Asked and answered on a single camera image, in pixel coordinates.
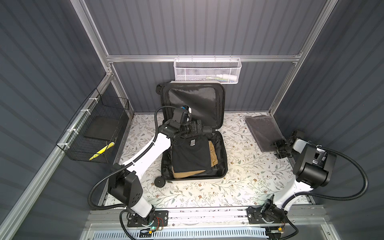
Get black t-shirt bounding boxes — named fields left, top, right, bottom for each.
left=171, top=135, right=211, bottom=173

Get grey towel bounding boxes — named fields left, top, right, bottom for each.
left=245, top=115, right=286, bottom=153

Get black carry-on suitcase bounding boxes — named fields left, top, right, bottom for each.
left=154, top=83, right=228, bottom=188

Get tan shorts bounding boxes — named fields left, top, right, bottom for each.
left=171, top=141, right=219, bottom=179

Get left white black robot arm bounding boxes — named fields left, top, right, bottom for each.
left=87, top=105, right=203, bottom=227

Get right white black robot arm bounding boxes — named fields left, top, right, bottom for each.
left=259, top=138, right=369, bottom=224

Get white tube in basket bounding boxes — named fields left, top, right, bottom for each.
left=213, top=74, right=239, bottom=84

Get yellow black striped item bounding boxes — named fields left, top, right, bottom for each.
left=89, top=142, right=115, bottom=161

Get black flat pad in basket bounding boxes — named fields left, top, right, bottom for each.
left=84, top=116, right=120, bottom=141

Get white perforated vent panel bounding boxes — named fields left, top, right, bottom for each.
left=91, top=227, right=268, bottom=240

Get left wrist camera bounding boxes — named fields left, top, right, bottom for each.
left=172, top=105, right=192, bottom=126

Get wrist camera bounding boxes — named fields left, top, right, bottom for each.
left=172, top=105, right=192, bottom=126
left=292, top=130, right=305, bottom=139

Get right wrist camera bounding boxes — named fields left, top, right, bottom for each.
left=292, top=130, right=305, bottom=139

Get white wire mesh basket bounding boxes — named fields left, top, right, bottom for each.
left=173, top=57, right=242, bottom=84

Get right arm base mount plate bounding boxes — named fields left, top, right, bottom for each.
left=246, top=207, right=286, bottom=224

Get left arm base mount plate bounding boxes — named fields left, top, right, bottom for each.
left=127, top=210, right=170, bottom=228

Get black wire mesh basket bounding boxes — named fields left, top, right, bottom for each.
left=57, top=90, right=130, bottom=164

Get aluminium front rail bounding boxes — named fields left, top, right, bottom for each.
left=85, top=205, right=330, bottom=229

